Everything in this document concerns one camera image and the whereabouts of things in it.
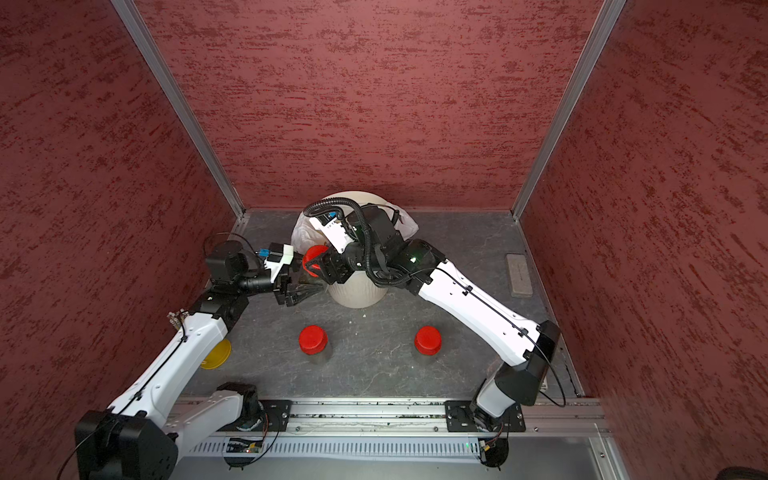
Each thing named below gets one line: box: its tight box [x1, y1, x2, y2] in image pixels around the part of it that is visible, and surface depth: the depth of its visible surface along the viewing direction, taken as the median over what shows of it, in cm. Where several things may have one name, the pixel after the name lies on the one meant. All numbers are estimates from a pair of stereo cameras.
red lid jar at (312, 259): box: [302, 245, 329, 278], surface depth 61 cm
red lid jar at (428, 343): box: [414, 325, 443, 364], surface depth 77 cm
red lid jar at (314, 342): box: [298, 325, 332, 365], surface depth 77 cm
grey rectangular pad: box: [506, 253, 533, 298], surface depth 102 cm
